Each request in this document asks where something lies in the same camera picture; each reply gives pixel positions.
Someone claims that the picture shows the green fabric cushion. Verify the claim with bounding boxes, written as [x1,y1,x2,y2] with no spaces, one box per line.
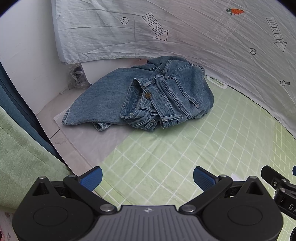
[1,108,71,213]

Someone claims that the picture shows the crumpled clear plastic bag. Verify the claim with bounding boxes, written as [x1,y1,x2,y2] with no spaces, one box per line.
[68,64,91,89]

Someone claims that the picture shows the white printed bed sheet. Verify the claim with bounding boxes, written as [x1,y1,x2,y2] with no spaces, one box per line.
[52,1,295,135]

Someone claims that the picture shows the blue denim jeans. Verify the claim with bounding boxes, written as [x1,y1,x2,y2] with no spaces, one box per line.
[62,56,214,132]

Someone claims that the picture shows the green grid cutting mat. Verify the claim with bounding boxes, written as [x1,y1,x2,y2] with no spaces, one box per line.
[93,75,296,241]

